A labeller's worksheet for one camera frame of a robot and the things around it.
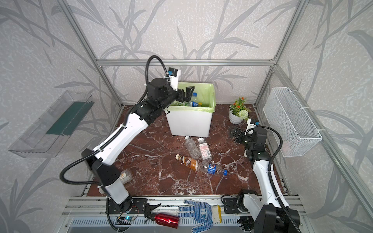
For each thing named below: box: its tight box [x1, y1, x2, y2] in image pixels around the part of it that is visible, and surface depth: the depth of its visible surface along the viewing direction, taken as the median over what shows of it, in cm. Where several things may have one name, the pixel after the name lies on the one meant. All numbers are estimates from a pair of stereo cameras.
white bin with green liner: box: [166, 82, 217, 137], surface depth 91 cm
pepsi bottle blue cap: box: [199, 161, 229, 177], surface depth 84 cm
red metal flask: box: [154, 213, 180, 229], surface depth 68 cm
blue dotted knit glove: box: [177, 199, 214, 233], surface depth 72 cm
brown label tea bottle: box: [175, 153, 199, 171], surface depth 86 cm
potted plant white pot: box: [228, 97, 253, 125], surface depth 101 cm
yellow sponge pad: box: [211, 204, 222, 224], surface depth 72 cm
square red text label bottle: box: [198, 137, 213, 161], surface depth 92 cm
